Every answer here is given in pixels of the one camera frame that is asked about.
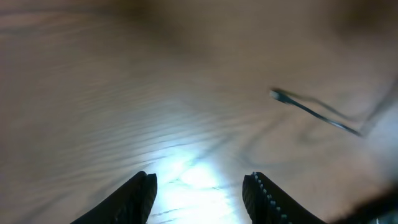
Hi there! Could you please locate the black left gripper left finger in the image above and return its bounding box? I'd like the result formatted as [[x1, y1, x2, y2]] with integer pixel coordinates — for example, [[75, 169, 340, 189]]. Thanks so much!
[[71, 171, 157, 224]]

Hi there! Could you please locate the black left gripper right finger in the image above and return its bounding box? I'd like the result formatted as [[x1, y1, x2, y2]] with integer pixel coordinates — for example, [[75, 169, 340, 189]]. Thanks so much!
[[242, 172, 325, 224]]

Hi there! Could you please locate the black USB cable blue plug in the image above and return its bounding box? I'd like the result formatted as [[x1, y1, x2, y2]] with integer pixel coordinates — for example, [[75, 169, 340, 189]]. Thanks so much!
[[269, 74, 398, 138]]

